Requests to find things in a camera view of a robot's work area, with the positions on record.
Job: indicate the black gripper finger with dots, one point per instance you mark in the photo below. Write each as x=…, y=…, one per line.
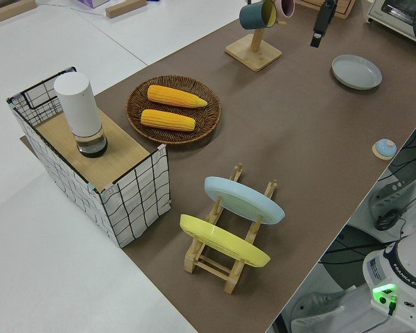
x=316, y=40

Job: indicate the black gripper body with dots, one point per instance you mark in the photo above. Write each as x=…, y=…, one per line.
x=325, y=17

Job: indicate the gray round plate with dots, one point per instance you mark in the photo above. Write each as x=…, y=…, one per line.
x=355, y=72

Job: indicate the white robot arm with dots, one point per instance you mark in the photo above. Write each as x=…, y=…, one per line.
x=398, y=277

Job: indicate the light blue plate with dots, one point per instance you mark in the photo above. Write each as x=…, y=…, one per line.
x=242, y=199

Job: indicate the yellow plate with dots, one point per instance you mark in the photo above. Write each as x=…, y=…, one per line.
x=225, y=243

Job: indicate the wooden cabinet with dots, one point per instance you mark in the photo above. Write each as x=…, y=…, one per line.
x=343, y=7

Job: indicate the pink mug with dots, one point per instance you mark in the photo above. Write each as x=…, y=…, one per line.
x=287, y=7

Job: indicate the wooden mug tree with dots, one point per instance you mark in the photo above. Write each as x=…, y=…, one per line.
x=254, y=52

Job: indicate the teal mug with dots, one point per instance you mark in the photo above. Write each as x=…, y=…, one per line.
x=253, y=15

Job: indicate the white toaster oven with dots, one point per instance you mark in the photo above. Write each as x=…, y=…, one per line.
x=395, y=15

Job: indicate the blue dome with wooden knob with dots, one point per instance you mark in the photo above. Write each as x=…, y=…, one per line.
x=385, y=148

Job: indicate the round wicker basket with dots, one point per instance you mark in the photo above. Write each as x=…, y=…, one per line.
x=208, y=121

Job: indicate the yellow corn cob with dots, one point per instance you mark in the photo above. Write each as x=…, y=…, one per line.
x=175, y=96
x=166, y=120

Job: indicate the white metal stand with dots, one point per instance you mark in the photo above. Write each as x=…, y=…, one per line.
x=390, y=194

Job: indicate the pink binder clip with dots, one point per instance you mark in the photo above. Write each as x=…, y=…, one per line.
x=161, y=148
x=109, y=188

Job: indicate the wooden block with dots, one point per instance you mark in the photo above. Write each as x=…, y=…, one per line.
x=125, y=7
x=10, y=12

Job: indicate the wooden board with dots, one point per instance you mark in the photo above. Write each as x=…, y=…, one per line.
x=121, y=152

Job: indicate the purple box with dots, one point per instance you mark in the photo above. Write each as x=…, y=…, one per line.
x=92, y=2

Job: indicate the white cylinder with dark base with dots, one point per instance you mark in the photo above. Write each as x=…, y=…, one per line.
x=79, y=107

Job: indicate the wooden dish rack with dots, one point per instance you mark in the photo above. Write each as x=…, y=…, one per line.
x=208, y=267

